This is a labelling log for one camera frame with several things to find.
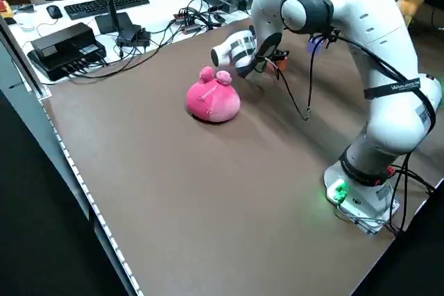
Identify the black usb hub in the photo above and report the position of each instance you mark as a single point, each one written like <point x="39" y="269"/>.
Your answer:
<point x="184" y="18"/>

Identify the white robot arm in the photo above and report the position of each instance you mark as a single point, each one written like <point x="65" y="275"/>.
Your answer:
<point x="392" y="32"/>

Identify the black keyboard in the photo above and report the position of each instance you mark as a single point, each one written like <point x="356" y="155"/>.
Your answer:
<point x="104" y="5"/>

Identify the black computer mouse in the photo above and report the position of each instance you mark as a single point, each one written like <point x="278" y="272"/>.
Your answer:
<point x="54" y="11"/>

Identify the black power adapter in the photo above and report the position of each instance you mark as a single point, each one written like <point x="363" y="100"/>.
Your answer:
<point x="133" y="37"/>

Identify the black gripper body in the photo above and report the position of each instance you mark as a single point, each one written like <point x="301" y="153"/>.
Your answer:
<point x="281" y="54"/>

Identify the pink plush toy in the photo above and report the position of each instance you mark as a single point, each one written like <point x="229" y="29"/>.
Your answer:
<point x="211" y="102"/>

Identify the white table edge strip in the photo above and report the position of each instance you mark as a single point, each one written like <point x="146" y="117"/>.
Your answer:
<point x="66" y="147"/>

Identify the black network switch box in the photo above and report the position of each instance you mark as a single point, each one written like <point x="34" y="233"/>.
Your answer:
<point x="62" y="46"/>

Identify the aluminium frame post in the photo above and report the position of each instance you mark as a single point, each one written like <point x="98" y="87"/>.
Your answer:
<point x="21" y="67"/>

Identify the orange foam square block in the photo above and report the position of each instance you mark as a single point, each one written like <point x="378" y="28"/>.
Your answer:
<point x="283" y="64"/>

